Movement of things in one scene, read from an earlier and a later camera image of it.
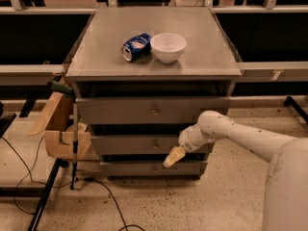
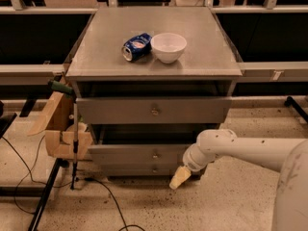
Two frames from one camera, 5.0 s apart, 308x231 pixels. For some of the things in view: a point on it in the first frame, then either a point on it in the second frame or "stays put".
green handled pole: [69, 91] stays put
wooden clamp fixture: [57, 121] stays put
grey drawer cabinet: [143, 77] stays put
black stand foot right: [289, 101] stays put
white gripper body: [186, 141] → [193, 165]
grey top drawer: [149, 111] stays put
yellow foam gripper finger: [177, 153] → [182, 173]
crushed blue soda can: [137, 47] stays put
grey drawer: [134, 143] → [137, 154]
